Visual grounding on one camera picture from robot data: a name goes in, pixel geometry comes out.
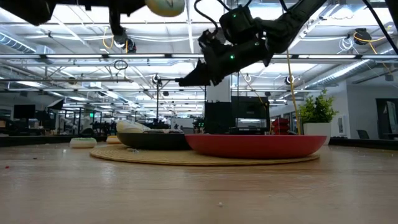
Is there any black cabinet with lit window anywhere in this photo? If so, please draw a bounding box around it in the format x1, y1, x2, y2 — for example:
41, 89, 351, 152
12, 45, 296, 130
231, 95, 271, 135

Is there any large white frosted donut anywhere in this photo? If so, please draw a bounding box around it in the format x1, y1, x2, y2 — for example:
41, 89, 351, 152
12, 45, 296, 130
116, 119, 152, 134

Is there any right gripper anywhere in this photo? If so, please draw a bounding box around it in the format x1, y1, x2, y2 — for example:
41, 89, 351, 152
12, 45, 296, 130
177, 29, 275, 87

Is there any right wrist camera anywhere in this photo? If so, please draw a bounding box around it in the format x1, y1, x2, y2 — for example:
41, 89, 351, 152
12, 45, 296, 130
219, 6, 262, 44

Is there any distant black gantry frame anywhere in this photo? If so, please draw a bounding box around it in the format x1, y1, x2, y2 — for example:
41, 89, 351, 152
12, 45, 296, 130
156, 77, 206, 124

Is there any yellow power cable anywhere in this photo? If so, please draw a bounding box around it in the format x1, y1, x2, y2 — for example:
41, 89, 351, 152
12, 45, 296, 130
285, 49, 302, 135

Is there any round woven straw placemat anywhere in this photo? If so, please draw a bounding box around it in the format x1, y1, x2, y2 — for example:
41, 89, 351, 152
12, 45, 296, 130
90, 144, 321, 167

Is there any black ceiling cable reel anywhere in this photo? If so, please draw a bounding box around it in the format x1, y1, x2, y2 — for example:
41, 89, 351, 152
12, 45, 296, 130
112, 27, 137, 54
353, 27, 369, 45

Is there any black monitor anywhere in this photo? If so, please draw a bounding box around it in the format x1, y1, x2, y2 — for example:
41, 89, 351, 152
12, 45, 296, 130
12, 104, 36, 119

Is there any large chocolate frosted donut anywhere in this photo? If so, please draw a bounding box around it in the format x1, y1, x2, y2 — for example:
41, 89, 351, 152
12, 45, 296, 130
143, 129, 185, 135

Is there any black round plate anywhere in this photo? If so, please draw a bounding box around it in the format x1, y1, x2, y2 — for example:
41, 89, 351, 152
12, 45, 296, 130
117, 132, 192, 151

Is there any green plant in white pot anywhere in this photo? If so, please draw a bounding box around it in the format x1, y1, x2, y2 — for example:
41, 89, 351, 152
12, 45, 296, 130
297, 89, 339, 136

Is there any red bulky object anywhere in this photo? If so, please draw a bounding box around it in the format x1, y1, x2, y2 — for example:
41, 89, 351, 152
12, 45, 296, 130
271, 118, 290, 136

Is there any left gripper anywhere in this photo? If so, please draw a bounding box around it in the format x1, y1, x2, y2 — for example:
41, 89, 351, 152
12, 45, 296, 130
55, 0, 147, 35

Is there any white pillar with black base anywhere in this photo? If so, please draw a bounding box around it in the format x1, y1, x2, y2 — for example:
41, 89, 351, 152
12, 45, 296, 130
205, 76, 233, 135

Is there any red round plate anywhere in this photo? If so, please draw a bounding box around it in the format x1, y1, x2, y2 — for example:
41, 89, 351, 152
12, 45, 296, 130
185, 134, 327, 160

